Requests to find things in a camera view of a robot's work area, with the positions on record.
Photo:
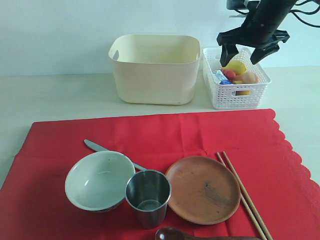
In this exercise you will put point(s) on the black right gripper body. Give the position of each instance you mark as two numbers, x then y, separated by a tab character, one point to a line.
260	27

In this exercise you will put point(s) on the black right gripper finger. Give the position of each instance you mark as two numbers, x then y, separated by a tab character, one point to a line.
261	53
228	51

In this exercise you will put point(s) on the yellow lemon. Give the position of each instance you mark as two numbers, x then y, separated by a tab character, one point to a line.
236	66

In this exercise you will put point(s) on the red sausage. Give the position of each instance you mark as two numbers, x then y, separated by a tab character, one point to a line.
229	74

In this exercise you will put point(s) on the blue white milk carton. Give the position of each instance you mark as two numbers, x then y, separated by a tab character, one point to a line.
219	78

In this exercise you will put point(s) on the brown egg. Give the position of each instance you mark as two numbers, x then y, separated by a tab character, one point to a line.
249	78

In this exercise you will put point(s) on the yellow cheese wedge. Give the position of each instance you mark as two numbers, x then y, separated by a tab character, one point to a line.
238	82

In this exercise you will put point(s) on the stainless steel cup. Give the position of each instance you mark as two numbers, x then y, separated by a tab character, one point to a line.
148	193

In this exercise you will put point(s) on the metal table knife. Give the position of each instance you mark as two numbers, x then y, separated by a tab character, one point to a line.
98	148

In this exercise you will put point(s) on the pale green ceramic bowl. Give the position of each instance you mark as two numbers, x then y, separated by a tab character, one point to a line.
97	182

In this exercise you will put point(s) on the white perforated plastic basket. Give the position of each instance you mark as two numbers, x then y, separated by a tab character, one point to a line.
233	96

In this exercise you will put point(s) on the cream plastic tub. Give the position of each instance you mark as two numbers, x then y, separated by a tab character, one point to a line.
156	69

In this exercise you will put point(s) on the brown wooden plate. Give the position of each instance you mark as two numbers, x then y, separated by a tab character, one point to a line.
203	190

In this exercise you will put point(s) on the wooden chopstick left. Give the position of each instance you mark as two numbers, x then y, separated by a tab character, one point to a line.
242	197

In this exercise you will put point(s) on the dark wooden spoon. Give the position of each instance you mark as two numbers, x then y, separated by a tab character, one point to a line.
170	233

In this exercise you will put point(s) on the red table cloth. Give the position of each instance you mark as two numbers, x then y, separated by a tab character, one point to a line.
34	206

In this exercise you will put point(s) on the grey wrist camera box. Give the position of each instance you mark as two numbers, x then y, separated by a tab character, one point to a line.
242	4

